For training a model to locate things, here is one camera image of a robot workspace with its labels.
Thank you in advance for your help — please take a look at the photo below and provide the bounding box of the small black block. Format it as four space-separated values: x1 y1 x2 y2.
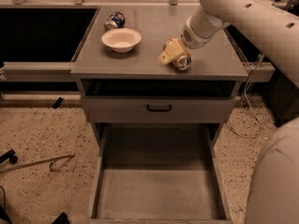
52 97 64 109

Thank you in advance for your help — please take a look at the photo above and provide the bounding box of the closed grey upper drawer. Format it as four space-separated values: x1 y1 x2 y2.
81 96 235 123

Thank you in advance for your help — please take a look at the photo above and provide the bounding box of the blue soda can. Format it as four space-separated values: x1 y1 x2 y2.
104 11 125 31

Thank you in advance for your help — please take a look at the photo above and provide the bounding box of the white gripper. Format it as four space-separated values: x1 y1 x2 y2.
158 7 230 65

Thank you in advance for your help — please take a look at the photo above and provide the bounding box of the black drawer handle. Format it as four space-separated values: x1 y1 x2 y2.
146 105 172 112

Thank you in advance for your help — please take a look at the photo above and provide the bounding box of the black clamp on floor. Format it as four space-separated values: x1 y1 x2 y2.
0 149 18 164

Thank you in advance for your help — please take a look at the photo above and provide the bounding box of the open grey lower drawer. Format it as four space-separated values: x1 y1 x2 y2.
89 124 234 224

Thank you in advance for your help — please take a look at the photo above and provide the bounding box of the grey drawer cabinet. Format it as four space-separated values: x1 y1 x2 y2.
70 5 249 224

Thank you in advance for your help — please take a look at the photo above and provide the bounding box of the white bowl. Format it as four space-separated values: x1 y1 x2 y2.
101 28 142 53

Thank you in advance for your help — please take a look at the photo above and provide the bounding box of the orange soda can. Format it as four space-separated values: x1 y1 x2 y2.
172 49 192 71

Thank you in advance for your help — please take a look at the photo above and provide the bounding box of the black object bottom edge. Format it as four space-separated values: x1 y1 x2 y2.
51 212 69 224

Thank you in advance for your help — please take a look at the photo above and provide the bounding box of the metal rod on floor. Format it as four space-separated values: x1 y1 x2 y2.
0 154 75 174

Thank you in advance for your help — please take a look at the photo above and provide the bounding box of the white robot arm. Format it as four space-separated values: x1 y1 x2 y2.
158 0 299 224

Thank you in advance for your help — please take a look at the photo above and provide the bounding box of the white cable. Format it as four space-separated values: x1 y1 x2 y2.
228 54 265 140

